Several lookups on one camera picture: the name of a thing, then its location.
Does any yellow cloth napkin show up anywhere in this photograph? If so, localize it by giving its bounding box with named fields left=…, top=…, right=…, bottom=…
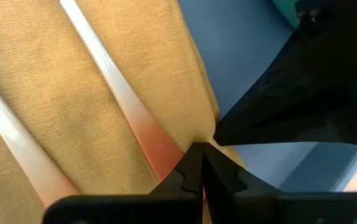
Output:
left=0, top=0, right=248, bottom=224

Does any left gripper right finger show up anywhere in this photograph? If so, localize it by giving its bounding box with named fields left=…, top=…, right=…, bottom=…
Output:
left=203, top=142, right=357, bottom=224

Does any teal plastic plate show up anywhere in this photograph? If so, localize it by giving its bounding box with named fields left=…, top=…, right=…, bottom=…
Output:
left=271, top=0, right=300, bottom=28

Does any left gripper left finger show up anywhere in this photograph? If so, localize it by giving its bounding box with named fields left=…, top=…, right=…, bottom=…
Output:
left=43, top=142, right=205, bottom=224

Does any blue plastic serving tray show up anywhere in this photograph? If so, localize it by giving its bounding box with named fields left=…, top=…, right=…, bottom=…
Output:
left=178, top=0, right=357, bottom=193

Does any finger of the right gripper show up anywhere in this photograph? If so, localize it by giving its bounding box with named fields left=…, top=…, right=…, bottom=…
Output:
left=214, top=28, right=338, bottom=138
left=214, top=62, right=357, bottom=146

